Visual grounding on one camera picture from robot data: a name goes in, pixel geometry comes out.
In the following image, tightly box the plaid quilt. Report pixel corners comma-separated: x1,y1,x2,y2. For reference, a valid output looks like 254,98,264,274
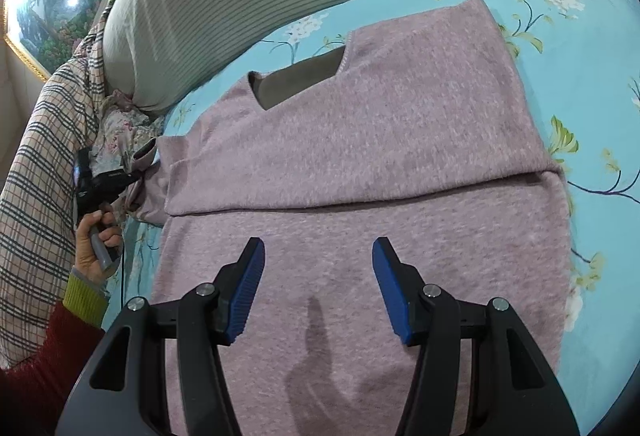
0,18,106,369

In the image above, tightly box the person's left hand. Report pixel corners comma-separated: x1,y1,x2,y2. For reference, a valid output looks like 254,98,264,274
74,204,122,286

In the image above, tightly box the pink knit sweater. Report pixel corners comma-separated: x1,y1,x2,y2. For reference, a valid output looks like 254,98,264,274
128,0,570,435

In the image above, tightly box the floral pink cloth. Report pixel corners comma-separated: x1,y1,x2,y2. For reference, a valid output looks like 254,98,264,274
90,90,165,174

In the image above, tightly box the turquoise floral bed sheet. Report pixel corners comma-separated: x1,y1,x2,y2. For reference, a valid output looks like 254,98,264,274
102,0,640,436

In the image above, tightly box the red sleeve left forearm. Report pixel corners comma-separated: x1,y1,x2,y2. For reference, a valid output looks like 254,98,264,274
0,267,111,436

